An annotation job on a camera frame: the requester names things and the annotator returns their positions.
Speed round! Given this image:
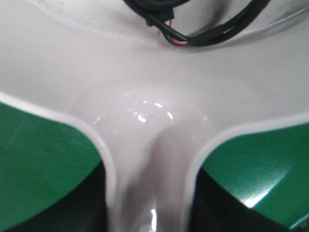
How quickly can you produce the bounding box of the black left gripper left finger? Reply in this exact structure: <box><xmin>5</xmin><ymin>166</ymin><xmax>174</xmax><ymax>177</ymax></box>
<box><xmin>0</xmin><ymin>162</ymin><xmax>108</xmax><ymax>232</ymax></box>

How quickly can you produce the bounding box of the pink plastic dustpan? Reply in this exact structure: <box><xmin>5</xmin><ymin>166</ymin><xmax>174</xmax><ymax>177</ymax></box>
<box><xmin>0</xmin><ymin>0</ymin><xmax>309</xmax><ymax>232</ymax></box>

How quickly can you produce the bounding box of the green conveyor belt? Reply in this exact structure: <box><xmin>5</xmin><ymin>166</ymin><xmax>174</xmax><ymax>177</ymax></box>
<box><xmin>0</xmin><ymin>104</ymin><xmax>309</xmax><ymax>232</ymax></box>

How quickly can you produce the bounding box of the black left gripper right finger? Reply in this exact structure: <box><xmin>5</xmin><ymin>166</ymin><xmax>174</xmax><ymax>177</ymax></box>
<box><xmin>194</xmin><ymin>168</ymin><xmax>297</xmax><ymax>232</ymax></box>

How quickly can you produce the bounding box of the black cable bundle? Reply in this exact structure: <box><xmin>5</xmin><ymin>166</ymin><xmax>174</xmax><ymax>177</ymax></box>
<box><xmin>122</xmin><ymin>0</ymin><xmax>271</xmax><ymax>47</ymax></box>

